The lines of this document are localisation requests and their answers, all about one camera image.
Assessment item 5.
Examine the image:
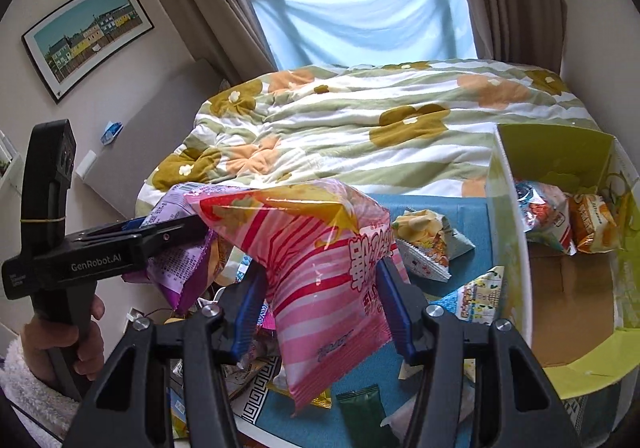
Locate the floral blanket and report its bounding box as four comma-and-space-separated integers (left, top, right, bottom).
135, 59, 616, 210

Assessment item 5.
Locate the white wall switch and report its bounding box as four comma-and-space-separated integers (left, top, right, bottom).
75, 151, 99, 179

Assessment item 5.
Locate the small yellow snack packet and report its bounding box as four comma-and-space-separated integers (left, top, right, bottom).
272, 368, 334, 412

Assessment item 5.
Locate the blue and red snack packet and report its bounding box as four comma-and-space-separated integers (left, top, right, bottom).
515, 181, 574, 256

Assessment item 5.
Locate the yellow-green cardboard box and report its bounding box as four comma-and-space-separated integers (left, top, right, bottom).
484, 122, 640, 436

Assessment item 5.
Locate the grey headboard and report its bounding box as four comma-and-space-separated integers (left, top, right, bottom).
75, 58, 231, 224

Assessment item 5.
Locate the small blue white box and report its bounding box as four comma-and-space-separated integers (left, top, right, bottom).
100, 121, 124, 145

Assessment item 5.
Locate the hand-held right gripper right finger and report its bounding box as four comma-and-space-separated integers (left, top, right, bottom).
376, 258, 582, 448

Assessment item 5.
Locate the orange snack packet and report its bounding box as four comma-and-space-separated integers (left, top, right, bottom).
570, 193, 619, 255

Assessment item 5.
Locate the purple snack packet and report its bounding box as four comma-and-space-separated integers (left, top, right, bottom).
122, 181, 236, 315

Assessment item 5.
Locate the triangular chips snack packet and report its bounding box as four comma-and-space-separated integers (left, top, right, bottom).
390, 209, 476, 284

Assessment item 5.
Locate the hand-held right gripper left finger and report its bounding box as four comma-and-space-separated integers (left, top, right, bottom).
65, 268, 269, 448

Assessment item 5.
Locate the teal patterned tablecloth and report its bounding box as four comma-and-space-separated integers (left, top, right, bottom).
235, 193, 532, 448

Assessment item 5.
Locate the light blue window cloth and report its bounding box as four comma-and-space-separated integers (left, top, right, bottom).
248, 0, 478, 72

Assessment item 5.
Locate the dark green snack packet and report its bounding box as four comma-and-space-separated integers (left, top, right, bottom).
336, 385, 389, 448

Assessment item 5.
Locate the framed houses picture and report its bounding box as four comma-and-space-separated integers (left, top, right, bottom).
21, 0, 155, 105

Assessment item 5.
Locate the triangular blue yellow snack packet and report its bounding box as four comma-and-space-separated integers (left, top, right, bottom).
430, 265, 506, 329

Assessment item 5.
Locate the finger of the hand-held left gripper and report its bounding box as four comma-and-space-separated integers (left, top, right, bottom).
136, 214, 208, 261
62, 217, 153, 248

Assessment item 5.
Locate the person's left hand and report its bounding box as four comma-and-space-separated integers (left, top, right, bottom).
20, 295, 107, 385

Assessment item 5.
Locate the pink striped snack bag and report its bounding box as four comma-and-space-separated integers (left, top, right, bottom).
184, 181, 397, 413

